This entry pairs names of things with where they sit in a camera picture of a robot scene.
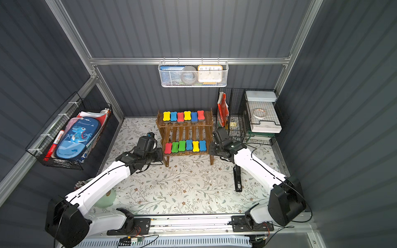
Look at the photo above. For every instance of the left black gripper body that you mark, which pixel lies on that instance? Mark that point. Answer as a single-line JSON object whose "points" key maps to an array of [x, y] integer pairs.
{"points": [[156, 154]]}

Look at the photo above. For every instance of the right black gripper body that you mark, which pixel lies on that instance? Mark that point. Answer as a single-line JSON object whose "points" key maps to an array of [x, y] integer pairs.
{"points": [[214, 147]]}

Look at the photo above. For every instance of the red eraser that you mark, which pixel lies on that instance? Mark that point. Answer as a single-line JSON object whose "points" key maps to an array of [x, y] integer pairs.
{"points": [[200, 116], [168, 148], [180, 117]]}

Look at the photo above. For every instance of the blue eraser top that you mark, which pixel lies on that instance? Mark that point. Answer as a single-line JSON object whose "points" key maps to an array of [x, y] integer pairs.
{"points": [[173, 117], [194, 117]]}

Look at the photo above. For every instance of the blue eraser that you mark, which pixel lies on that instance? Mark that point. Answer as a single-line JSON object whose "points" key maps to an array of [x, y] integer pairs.
{"points": [[173, 117], [202, 146], [189, 145], [194, 117]]}

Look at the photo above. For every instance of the yellow eraser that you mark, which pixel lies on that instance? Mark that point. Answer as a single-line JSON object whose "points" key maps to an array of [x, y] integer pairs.
{"points": [[196, 146], [187, 116], [166, 116]]}

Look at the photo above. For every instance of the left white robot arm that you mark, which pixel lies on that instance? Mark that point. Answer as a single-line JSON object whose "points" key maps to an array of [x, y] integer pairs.
{"points": [[68, 220]]}

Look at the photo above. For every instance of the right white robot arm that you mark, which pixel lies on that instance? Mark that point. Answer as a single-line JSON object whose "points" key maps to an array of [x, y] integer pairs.
{"points": [[286, 197]]}

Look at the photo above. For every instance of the wooden two-tier shelf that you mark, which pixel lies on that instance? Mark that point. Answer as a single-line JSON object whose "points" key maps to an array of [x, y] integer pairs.
{"points": [[175, 132]]}

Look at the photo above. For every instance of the blue eraser bottom far right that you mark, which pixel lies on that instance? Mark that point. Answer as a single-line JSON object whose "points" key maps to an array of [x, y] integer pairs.
{"points": [[202, 146]]}

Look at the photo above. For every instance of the red booklet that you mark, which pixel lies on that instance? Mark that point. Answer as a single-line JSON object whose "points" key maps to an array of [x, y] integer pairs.
{"points": [[223, 111]]}

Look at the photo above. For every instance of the green eraser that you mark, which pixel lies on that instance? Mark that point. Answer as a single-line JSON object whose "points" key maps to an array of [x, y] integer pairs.
{"points": [[175, 147], [182, 146]]}

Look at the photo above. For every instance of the clear tape roll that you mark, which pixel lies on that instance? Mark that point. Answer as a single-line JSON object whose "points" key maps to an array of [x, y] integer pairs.
{"points": [[259, 114]]}

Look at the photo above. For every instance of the white paper tray stack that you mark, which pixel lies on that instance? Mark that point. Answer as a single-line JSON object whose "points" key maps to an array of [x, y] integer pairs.
{"points": [[265, 100]]}

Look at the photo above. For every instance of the green pencil cup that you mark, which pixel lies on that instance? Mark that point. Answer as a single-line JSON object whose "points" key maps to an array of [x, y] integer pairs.
{"points": [[107, 200]]}

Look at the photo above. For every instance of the bundle of pencils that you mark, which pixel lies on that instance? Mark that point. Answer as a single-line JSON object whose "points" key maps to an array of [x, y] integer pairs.
{"points": [[80, 184]]}

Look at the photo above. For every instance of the blue dinosaur pencil case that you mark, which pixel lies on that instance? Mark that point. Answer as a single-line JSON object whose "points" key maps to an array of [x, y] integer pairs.
{"points": [[74, 143]]}

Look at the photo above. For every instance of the white yellow alarm clock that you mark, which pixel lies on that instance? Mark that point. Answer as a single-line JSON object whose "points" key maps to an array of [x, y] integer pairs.
{"points": [[209, 74]]}

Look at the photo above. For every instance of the grey tape roll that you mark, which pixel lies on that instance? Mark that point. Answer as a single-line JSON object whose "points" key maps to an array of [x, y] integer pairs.
{"points": [[189, 75]]}

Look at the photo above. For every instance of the red white marker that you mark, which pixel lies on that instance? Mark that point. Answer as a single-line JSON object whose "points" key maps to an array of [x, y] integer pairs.
{"points": [[50, 153]]}

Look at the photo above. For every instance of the blue box in basket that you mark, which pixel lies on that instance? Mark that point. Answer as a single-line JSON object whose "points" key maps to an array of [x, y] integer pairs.
{"points": [[170, 75]]}

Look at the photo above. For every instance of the black wire desk organizer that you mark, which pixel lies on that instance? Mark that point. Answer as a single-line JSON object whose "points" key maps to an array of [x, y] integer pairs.
{"points": [[237, 122]]}

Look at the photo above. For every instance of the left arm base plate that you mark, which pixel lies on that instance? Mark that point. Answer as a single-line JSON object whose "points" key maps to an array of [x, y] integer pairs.
{"points": [[136, 226]]}

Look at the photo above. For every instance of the black wire side basket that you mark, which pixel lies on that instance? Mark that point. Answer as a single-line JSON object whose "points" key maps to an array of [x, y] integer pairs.
{"points": [[75, 106]]}

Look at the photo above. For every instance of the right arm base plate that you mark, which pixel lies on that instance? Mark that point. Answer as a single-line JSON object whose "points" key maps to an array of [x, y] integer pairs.
{"points": [[245, 224]]}

